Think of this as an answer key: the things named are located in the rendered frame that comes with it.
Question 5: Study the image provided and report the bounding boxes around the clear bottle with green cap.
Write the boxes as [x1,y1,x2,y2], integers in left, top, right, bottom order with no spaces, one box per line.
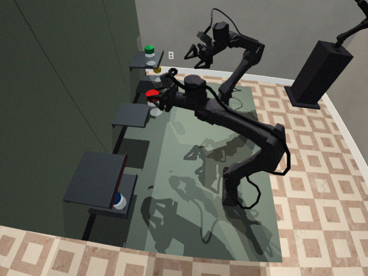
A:
[144,45,156,66]

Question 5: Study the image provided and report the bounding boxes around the white bottle with blue cap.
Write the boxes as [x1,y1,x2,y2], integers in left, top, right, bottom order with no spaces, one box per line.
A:
[113,191,127,209]

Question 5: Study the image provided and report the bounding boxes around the clear glass bottle with yellow cap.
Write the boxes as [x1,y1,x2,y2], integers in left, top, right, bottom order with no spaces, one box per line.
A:
[153,66,162,82]

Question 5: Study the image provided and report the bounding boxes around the clear bottle with red cap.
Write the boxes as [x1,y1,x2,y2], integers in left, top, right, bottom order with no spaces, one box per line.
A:
[146,90,162,117]

